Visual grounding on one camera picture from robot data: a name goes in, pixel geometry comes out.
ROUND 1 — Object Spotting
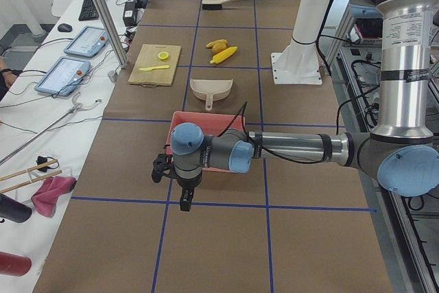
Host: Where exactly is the toy lemon slice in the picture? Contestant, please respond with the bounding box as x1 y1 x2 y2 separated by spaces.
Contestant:
157 51 169 60

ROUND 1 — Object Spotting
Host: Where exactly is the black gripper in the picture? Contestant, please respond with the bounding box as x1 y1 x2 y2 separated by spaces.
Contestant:
151 154 202 211

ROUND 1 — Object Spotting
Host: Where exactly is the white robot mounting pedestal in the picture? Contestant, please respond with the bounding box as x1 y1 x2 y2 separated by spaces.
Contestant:
271 0 330 85

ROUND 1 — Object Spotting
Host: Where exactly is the black computer mouse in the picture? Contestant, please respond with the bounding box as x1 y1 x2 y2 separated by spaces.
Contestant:
57 23 73 32

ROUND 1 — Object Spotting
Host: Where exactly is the wooden chopstick pair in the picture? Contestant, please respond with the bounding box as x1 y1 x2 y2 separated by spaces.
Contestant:
1 159 62 194

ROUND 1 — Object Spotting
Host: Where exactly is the red bottle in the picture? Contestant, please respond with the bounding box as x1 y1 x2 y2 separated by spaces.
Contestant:
0 252 32 277

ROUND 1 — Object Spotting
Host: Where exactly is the yellow toy corn cob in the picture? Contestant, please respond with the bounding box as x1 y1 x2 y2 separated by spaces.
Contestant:
210 46 238 65

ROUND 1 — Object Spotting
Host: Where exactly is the metal reacher grabber stick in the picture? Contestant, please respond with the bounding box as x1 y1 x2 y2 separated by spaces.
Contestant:
0 91 104 166

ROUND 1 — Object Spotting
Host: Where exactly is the yellow plastic knife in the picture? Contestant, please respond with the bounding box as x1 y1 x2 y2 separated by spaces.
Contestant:
139 65 170 71

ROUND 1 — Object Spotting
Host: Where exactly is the beige plastic dustpan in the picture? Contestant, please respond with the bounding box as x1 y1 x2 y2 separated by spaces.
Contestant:
190 78 233 112

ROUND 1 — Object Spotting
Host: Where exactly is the blue teach pendant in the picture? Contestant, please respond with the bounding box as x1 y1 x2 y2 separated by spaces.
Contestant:
34 56 91 97
64 26 108 58

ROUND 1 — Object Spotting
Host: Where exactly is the toy potato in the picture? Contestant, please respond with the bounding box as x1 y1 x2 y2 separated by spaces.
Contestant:
211 41 228 54

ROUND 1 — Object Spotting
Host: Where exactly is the aluminium frame post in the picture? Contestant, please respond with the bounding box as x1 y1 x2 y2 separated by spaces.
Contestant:
93 0 128 69

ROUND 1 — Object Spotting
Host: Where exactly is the far blue teach pendant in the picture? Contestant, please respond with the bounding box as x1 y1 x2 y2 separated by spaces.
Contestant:
64 26 108 58

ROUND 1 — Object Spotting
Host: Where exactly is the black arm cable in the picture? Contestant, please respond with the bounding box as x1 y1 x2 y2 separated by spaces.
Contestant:
217 101 330 165

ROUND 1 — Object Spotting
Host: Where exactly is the black bottle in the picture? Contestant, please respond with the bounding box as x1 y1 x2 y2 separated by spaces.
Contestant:
0 194 32 223

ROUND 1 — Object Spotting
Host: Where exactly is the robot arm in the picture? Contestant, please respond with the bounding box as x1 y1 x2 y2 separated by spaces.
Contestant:
152 0 438 211

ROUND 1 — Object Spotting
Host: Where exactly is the pink plastic bin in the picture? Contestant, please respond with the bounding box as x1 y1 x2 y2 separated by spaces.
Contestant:
165 112 253 178

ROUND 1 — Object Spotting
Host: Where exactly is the black power adapter box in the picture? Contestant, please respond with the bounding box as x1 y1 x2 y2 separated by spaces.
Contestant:
123 1 143 27

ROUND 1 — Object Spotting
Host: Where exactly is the black keyboard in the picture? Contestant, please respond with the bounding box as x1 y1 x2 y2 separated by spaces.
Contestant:
78 0 99 21

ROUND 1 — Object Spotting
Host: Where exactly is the pink cloth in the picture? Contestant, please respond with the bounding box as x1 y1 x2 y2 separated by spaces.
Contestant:
31 176 77 218

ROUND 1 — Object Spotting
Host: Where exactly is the beige hand brush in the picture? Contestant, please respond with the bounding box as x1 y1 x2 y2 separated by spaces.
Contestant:
202 0 238 10

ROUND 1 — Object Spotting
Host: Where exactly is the near blue teach pendant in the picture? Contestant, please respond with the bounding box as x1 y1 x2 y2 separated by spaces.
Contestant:
34 56 91 97

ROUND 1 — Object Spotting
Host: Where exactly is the bamboo cutting board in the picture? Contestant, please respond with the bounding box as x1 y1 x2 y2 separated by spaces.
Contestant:
128 44 181 86

